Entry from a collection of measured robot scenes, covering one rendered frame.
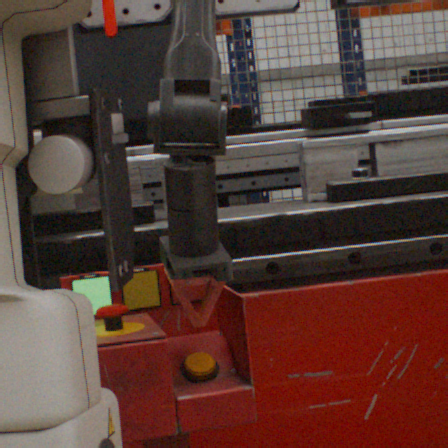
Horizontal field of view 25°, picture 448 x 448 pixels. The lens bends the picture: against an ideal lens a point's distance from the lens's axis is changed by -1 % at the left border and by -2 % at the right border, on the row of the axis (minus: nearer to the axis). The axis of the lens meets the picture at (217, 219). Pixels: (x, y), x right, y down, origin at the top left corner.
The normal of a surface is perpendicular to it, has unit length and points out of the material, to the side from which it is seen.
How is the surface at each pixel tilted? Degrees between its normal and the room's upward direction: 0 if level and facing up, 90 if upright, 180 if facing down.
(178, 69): 76
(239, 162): 90
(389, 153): 90
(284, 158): 90
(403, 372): 90
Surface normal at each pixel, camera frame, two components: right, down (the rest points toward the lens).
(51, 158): -0.10, 0.10
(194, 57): 0.00, -0.15
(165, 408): 0.21, 0.07
